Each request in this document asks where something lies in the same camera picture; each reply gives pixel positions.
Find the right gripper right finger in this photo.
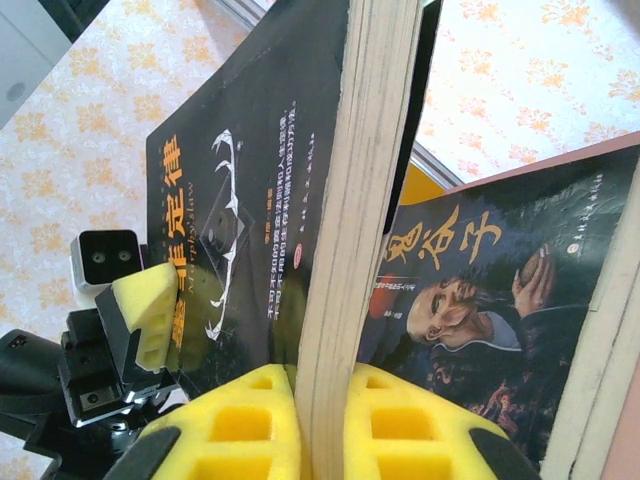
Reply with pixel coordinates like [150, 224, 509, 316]
[343, 362, 542, 480]

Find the yellow pink blue bookshelf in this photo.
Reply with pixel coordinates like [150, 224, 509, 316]
[384, 130, 640, 236]

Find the black antler cover book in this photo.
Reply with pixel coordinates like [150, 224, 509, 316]
[144, 0, 445, 480]

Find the dark blue old-man cover book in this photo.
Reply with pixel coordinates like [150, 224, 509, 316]
[357, 144, 640, 474]
[577, 209, 640, 480]

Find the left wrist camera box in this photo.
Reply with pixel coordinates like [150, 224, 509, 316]
[68, 229, 144, 307]

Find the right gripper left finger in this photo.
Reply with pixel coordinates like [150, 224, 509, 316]
[105, 363, 302, 480]

